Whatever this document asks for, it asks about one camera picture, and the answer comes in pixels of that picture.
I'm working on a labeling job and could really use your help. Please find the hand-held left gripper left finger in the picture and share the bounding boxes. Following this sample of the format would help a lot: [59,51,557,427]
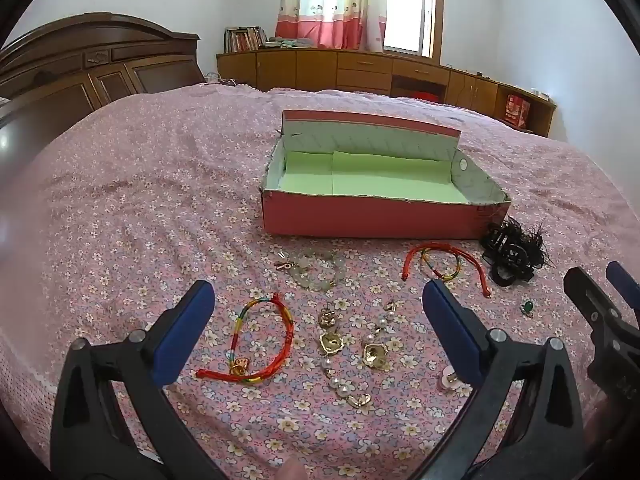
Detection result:
[50,280,226,480]

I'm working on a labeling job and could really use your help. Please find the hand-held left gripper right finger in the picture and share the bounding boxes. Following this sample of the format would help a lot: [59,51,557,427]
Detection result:
[421,279,586,480]

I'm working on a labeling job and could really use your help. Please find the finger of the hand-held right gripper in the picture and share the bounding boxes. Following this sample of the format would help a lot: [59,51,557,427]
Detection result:
[563,266,640,403]
[606,261,640,313]

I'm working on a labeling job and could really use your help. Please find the red rainbow bracelet gold charm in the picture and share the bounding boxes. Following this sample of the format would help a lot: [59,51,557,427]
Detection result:
[196,292,296,386]

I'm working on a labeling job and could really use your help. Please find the red rainbow cord bracelet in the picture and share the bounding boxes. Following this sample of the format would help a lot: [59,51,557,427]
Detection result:
[401,242,492,297]

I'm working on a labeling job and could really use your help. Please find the black feather hair clip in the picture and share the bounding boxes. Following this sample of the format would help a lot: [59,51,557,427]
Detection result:
[480,214,556,290]

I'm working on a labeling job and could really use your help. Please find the gold pearl drop earring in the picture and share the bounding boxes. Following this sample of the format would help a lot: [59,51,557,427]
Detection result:
[361,300,401,372]
[318,307,373,408]

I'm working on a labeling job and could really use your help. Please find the pale jade bead bracelet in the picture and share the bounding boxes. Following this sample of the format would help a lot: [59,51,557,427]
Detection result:
[274,249,348,293]

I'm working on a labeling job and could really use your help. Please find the pink cardboard box green lining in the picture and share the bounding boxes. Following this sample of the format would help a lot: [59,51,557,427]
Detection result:
[259,109,512,240]

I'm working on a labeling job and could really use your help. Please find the white pearl stud earring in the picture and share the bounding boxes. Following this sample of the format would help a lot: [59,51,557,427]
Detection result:
[436,367,473,393]

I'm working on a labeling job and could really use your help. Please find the pink floral bedspread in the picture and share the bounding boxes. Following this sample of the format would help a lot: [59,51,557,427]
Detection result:
[0,82,640,480]

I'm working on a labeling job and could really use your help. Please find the red gift box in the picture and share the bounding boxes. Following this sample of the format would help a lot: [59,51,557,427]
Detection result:
[504,94,532,128]

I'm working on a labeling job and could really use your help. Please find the brown wooden headboard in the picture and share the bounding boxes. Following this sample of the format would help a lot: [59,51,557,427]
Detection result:
[0,12,207,196]

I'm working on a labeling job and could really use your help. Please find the long wooden cabinet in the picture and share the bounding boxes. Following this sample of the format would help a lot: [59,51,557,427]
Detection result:
[216,49,557,137]

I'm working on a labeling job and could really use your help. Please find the row of books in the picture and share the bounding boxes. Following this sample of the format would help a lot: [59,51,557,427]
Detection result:
[223,26,268,53]

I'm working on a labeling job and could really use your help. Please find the window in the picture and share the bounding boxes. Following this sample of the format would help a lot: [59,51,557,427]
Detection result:
[384,0,445,60]

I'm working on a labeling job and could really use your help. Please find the pink patterned curtain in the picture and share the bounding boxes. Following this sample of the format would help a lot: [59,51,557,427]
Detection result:
[275,0,390,52]

